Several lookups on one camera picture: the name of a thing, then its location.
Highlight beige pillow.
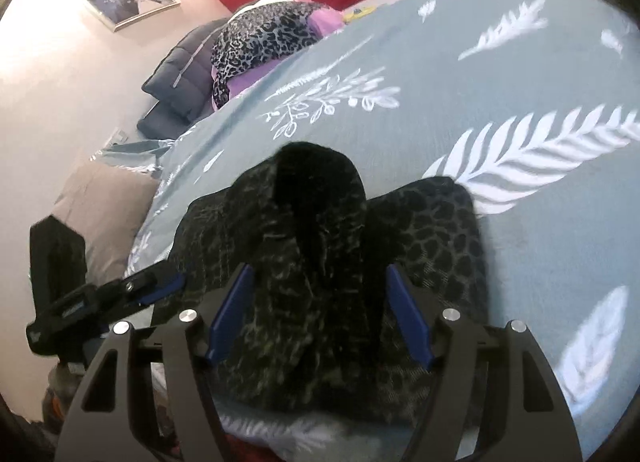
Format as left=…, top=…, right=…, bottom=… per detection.
left=52, top=159, right=161, bottom=283

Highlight teal leaf print bedspread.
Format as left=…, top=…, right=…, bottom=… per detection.
left=90, top=0, right=640, bottom=462

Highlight framed wall picture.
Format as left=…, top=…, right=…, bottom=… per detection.
left=82, top=0, right=181, bottom=33

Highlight dark leopard print pants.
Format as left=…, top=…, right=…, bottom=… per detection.
left=150, top=141, right=493, bottom=430

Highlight purple cloth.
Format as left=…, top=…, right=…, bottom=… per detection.
left=210, top=0, right=346, bottom=110

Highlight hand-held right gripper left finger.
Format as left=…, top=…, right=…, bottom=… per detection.
left=54, top=263, right=256, bottom=462

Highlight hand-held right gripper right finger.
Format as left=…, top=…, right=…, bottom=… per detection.
left=385, top=263, right=583, bottom=462

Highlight yellow and blue toy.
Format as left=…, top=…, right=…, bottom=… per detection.
left=342, top=5, right=378, bottom=23

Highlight grey leopard print cloth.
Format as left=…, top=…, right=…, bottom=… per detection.
left=210, top=1, right=326, bottom=103

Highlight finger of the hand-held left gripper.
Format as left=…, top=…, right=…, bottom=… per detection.
left=100, top=259, right=185, bottom=324

